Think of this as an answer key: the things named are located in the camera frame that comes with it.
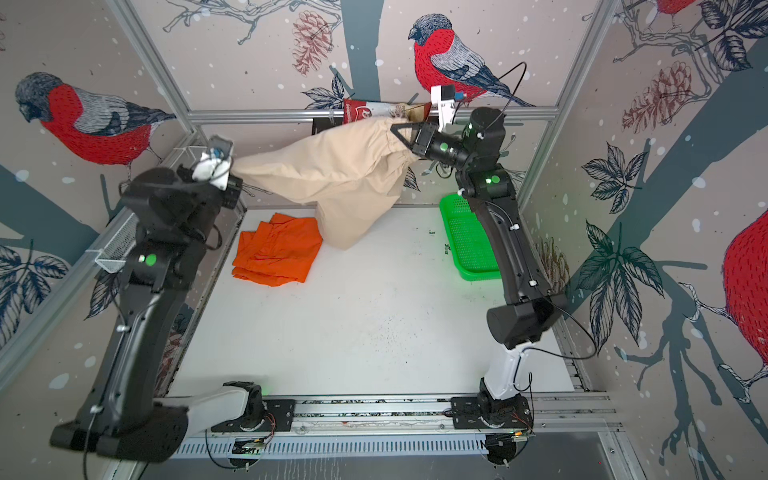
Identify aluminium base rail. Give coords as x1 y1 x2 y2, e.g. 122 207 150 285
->
153 387 622 437

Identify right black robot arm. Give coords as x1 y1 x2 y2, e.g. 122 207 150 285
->
390 107 567 428

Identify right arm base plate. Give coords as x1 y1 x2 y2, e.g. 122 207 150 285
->
448 394 533 430

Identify black wall basket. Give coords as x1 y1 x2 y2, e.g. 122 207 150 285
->
311 117 343 135

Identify red cassava chips bag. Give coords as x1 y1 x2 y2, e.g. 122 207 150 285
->
343 99 432 124

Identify orange shorts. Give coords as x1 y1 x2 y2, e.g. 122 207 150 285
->
232 213 323 287

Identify green plastic basket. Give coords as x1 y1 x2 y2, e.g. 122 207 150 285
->
439 194 501 282

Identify beige shorts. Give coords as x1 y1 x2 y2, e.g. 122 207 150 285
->
231 117 417 249

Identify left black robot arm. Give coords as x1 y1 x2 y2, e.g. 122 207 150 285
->
49 167 267 463

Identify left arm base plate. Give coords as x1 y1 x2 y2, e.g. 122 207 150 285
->
210 399 296 434

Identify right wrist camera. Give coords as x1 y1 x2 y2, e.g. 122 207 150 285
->
430 85 465 132

